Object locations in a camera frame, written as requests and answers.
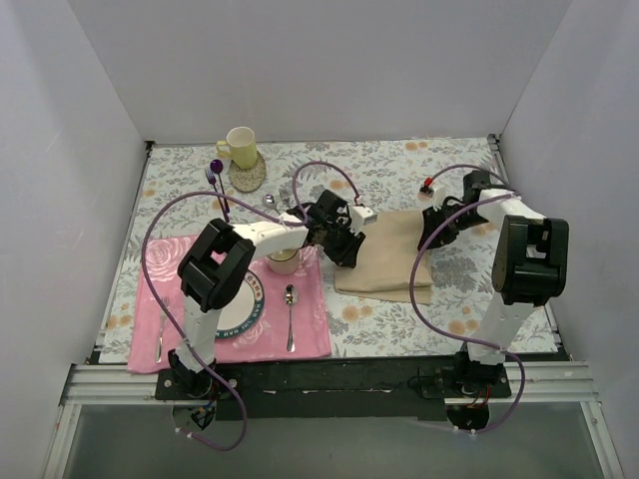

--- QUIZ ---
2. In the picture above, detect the beige linen napkin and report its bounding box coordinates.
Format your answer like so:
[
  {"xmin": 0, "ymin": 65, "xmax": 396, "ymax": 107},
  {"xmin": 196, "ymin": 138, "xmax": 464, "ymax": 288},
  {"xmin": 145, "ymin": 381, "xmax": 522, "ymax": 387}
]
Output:
[{"xmin": 334, "ymin": 211, "xmax": 423, "ymax": 303}]

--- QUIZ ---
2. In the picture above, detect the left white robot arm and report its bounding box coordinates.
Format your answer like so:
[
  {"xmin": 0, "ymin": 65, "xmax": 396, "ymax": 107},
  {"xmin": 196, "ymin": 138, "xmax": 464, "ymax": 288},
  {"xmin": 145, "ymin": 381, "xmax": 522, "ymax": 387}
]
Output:
[{"xmin": 168, "ymin": 190, "xmax": 376, "ymax": 399}]

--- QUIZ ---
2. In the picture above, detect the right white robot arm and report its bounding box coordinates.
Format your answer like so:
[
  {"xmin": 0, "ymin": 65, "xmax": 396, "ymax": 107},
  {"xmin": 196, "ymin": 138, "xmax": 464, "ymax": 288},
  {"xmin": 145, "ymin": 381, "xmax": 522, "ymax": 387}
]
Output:
[{"xmin": 418, "ymin": 169, "xmax": 569, "ymax": 397}]

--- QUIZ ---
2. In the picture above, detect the floral tablecloth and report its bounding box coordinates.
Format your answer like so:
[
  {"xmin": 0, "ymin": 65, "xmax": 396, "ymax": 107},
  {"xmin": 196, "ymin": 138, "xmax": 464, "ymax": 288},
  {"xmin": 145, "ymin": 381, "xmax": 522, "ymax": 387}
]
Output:
[{"xmin": 100, "ymin": 139, "xmax": 498, "ymax": 364}]

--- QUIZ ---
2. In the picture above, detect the silver fork on tablecloth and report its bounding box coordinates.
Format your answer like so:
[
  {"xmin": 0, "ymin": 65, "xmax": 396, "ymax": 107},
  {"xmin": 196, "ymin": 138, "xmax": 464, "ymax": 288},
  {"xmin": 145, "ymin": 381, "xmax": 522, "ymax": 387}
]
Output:
[{"xmin": 279, "ymin": 188, "xmax": 298, "ymax": 216}]

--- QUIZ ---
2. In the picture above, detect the cream mug dark rim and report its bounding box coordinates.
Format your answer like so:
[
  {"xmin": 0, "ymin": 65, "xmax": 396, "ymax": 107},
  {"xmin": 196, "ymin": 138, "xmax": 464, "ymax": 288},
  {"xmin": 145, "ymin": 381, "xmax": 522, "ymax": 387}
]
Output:
[{"xmin": 267, "ymin": 249, "xmax": 301, "ymax": 275}]

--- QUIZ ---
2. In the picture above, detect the silver spoon on tablecloth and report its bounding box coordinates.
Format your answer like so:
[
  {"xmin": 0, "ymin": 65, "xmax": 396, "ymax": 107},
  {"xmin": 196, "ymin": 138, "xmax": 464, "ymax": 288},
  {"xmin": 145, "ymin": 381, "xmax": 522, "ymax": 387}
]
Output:
[{"xmin": 263, "ymin": 194, "xmax": 282, "ymax": 219}]

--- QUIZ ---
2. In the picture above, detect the silver spoon on placemat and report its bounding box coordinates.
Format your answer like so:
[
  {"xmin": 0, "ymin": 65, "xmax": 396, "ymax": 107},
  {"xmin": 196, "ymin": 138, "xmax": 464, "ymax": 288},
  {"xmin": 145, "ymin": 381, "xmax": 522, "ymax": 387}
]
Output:
[{"xmin": 285, "ymin": 284, "xmax": 299, "ymax": 353}]

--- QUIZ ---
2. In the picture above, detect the woven round coaster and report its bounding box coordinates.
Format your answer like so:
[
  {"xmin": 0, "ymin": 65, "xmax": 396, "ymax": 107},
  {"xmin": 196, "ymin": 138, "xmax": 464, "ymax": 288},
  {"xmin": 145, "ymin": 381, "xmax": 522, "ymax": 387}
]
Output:
[{"xmin": 229, "ymin": 152, "xmax": 267, "ymax": 193}]

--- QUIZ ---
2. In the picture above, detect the pink floral placemat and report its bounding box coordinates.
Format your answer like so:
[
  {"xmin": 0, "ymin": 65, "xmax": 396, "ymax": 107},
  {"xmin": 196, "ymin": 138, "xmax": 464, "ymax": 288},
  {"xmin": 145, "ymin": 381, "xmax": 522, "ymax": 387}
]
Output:
[{"xmin": 128, "ymin": 247, "xmax": 331, "ymax": 374}]

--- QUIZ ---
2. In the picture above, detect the yellow mug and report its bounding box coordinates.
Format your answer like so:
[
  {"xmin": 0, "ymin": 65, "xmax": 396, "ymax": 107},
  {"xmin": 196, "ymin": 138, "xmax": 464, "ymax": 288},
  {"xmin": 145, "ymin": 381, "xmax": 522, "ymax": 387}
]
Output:
[{"xmin": 216, "ymin": 127, "xmax": 258, "ymax": 170}]

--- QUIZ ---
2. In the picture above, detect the white plate teal rim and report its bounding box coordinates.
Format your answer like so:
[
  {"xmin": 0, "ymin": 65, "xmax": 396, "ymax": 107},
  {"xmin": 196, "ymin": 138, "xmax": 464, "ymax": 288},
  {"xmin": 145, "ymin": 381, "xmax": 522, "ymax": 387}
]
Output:
[{"xmin": 216, "ymin": 270, "xmax": 265, "ymax": 339}]

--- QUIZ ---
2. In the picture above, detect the purple plastic spoon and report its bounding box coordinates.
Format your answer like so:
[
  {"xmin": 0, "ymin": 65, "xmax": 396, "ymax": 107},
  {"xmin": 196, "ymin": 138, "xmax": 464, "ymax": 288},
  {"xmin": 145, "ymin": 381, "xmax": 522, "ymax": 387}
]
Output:
[{"xmin": 210, "ymin": 159, "xmax": 230, "ymax": 223}]

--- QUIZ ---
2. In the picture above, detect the purple plastic fork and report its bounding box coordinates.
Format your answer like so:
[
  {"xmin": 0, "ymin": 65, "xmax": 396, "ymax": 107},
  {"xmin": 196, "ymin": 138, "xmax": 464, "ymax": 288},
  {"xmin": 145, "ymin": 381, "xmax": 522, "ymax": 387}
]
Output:
[{"xmin": 205, "ymin": 167, "xmax": 230, "ymax": 223}]

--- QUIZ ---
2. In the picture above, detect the silver fork on placemat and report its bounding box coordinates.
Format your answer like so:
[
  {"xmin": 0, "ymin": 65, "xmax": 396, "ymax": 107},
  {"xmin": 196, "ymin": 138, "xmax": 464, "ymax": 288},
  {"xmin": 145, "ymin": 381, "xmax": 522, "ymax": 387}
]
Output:
[{"xmin": 155, "ymin": 296, "xmax": 170, "ymax": 364}]

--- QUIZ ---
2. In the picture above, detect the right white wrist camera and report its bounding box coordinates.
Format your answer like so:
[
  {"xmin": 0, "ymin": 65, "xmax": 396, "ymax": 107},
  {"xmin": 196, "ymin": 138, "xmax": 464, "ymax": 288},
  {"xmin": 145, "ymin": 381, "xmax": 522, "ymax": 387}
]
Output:
[{"xmin": 419, "ymin": 177, "xmax": 447, "ymax": 211}]

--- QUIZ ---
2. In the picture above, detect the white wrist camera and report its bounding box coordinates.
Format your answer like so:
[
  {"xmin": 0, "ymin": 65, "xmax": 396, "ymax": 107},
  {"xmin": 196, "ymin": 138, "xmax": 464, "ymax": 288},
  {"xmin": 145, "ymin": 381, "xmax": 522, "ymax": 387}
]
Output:
[
  {"xmin": 348, "ymin": 205, "xmax": 377, "ymax": 235},
  {"xmin": 419, "ymin": 177, "xmax": 447, "ymax": 211}
]

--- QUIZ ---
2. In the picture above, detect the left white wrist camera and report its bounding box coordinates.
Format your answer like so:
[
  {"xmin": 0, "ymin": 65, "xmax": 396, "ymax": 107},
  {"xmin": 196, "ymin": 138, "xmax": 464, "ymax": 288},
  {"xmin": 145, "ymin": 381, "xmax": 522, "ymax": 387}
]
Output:
[{"xmin": 348, "ymin": 205, "xmax": 377, "ymax": 235}]

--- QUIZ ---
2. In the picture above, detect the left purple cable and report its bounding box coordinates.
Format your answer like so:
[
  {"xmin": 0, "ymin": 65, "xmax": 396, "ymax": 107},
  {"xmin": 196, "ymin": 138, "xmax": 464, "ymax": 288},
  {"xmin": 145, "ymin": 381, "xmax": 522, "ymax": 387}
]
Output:
[{"xmin": 139, "ymin": 160, "xmax": 364, "ymax": 453}]

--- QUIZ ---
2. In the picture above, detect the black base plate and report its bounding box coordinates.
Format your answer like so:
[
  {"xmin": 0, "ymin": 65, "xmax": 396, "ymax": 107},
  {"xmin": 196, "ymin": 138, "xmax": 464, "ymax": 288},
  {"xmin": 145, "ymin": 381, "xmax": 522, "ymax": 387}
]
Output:
[{"xmin": 155, "ymin": 354, "xmax": 513, "ymax": 423}]

